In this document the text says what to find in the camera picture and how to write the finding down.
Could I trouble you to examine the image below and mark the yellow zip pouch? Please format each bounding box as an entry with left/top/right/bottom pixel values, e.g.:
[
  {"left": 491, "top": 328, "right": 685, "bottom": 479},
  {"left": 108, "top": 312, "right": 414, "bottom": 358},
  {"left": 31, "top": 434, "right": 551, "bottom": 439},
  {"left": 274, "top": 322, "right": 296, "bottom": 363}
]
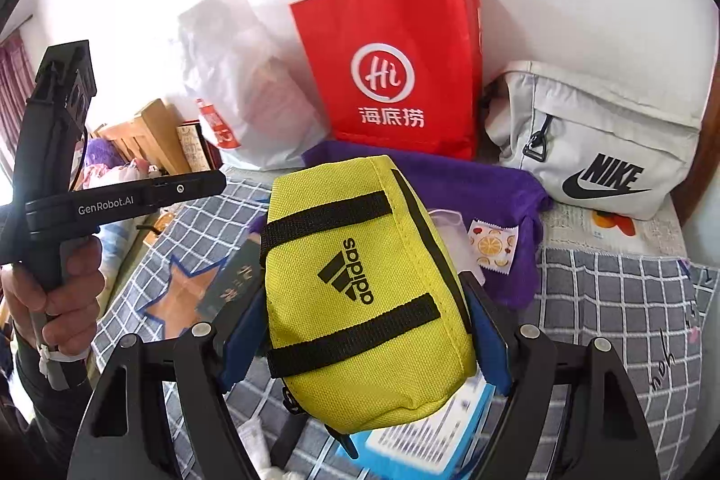
[{"left": 259, "top": 155, "right": 479, "bottom": 459}]

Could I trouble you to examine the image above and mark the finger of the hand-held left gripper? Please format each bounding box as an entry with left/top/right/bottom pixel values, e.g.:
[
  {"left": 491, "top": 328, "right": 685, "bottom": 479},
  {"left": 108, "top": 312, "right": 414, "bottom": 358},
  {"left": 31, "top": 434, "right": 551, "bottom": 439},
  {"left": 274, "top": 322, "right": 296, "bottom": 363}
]
[{"left": 143, "top": 170, "right": 227, "bottom": 212}]

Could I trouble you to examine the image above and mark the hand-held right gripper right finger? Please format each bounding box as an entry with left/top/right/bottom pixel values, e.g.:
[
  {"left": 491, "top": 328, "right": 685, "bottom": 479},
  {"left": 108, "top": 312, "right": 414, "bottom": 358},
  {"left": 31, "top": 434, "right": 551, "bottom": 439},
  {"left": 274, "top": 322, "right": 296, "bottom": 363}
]
[{"left": 458, "top": 272, "right": 662, "bottom": 480}]

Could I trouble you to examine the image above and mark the blue tissue pack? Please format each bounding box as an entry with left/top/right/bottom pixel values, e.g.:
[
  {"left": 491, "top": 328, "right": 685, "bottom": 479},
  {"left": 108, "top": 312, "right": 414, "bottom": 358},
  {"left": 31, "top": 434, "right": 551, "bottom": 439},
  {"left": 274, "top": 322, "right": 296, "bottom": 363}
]
[{"left": 336, "top": 373, "right": 499, "bottom": 480}]

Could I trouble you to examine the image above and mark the white plastic bag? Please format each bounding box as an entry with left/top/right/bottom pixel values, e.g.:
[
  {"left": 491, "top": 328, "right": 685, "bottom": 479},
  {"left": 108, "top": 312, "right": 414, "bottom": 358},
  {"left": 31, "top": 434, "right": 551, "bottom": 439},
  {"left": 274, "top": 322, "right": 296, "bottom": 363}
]
[{"left": 177, "top": 0, "right": 330, "bottom": 171}]

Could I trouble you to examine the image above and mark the purple cloth bag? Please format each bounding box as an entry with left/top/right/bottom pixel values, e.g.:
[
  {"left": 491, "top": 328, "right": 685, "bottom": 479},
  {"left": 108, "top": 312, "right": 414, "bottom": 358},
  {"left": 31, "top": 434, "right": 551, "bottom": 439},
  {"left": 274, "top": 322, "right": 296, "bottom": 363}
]
[{"left": 247, "top": 139, "right": 555, "bottom": 312}]

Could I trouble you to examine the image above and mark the brown framed board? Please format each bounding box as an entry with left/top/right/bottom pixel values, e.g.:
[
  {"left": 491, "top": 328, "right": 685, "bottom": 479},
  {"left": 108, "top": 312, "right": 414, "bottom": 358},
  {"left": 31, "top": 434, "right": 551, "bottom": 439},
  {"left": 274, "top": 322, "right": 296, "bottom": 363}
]
[{"left": 177, "top": 120, "right": 220, "bottom": 171}]

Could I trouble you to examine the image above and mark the white cloth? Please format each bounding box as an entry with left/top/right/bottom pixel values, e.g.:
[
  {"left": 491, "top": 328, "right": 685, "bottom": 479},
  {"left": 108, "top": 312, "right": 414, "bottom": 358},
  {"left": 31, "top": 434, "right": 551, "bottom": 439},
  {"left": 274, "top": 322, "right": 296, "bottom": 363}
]
[{"left": 237, "top": 415, "right": 299, "bottom": 480}]

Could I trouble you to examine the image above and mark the red paper bag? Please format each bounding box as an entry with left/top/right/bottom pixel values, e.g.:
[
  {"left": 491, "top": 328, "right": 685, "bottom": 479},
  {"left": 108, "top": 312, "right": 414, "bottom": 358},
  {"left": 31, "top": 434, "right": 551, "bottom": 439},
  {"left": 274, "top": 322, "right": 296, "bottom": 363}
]
[{"left": 289, "top": 0, "right": 483, "bottom": 161}]

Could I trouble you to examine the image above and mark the person's left hand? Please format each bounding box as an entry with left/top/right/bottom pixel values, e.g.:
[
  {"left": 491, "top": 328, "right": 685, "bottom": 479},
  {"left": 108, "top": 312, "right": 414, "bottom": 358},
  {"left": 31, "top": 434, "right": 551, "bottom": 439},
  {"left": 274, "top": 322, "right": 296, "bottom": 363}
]
[{"left": 0, "top": 227, "right": 105, "bottom": 360}]

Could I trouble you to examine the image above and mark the wooden headboard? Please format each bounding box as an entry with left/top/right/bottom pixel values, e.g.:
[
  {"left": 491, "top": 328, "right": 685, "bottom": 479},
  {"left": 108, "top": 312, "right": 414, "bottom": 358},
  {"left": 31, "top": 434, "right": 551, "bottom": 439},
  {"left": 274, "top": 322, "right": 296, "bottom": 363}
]
[{"left": 93, "top": 99, "right": 186, "bottom": 177}]

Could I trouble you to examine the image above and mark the cream printed sheet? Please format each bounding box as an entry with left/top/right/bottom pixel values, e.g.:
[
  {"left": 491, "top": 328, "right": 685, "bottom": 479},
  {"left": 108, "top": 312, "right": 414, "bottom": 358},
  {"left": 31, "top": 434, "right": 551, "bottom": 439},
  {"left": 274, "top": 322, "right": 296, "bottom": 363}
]
[{"left": 543, "top": 202, "right": 684, "bottom": 256}]

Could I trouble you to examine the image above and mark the fruit print sachet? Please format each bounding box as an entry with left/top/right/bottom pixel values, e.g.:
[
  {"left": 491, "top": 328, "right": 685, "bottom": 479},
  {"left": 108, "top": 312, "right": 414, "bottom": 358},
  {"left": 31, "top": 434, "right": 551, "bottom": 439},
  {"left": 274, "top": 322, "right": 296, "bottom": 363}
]
[{"left": 467, "top": 220, "right": 519, "bottom": 274}]

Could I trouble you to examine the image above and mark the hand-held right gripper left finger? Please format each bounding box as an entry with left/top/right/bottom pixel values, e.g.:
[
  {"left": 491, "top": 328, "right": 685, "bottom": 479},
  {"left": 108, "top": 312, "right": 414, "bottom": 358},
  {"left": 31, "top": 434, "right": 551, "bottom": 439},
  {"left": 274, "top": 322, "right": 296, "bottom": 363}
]
[{"left": 67, "top": 283, "right": 271, "bottom": 480}]

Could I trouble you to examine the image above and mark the dark green box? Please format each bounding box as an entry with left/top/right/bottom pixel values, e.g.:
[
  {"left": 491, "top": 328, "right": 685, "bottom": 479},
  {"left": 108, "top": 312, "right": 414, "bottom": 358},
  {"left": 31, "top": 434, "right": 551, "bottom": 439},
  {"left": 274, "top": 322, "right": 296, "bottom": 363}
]
[{"left": 196, "top": 241, "right": 265, "bottom": 329}]

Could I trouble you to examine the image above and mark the striped curtain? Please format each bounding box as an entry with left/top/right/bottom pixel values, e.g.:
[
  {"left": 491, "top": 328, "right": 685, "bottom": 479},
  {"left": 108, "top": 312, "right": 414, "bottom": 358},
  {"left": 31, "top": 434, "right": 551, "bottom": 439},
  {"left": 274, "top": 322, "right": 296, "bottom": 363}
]
[{"left": 0, "top": 33, "right": 36, "bottom": 171}]

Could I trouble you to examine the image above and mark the person's left forearm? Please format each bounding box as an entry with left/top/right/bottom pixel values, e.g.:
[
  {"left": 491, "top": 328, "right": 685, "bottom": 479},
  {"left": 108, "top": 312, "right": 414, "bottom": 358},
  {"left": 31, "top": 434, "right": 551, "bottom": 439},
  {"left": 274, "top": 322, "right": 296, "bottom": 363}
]
[{"left": 0, "top": 323, "right": 94, "bottom": 480}]

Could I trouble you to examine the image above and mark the grey sling bag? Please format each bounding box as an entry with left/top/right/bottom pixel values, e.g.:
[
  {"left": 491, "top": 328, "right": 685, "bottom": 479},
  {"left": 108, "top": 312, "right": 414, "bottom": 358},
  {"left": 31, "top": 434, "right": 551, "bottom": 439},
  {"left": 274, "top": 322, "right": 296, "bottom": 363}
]
[{"left": 484, "top": 60, "right": 707, "bottom": 221}]

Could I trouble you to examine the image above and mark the purple plush toy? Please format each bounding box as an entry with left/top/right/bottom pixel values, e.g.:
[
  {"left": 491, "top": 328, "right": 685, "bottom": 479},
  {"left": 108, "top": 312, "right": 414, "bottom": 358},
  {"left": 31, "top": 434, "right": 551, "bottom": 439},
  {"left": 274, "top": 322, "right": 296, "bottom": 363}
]
[{"left": 73, "top": 137, "right": 150, "bottom": 188}]

